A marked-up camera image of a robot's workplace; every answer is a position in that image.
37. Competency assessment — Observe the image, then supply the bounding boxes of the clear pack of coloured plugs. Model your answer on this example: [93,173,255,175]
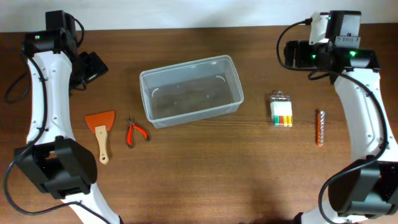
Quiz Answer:
[270,91,293,128]

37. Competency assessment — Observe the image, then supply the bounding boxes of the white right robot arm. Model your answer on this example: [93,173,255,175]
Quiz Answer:
[277,11,397,223]

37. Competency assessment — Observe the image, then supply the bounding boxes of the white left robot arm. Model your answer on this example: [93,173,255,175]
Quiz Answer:
[12,10,122,223]

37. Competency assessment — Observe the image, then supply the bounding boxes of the orange handled pliers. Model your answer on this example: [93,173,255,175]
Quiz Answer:
[126,116,150,149]

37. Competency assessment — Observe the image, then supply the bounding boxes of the clear plastic container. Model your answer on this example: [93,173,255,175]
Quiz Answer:
[139,55,244,129]

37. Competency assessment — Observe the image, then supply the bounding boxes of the orange scraper with wooden handle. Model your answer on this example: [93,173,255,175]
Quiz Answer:
[85,111,115,164]

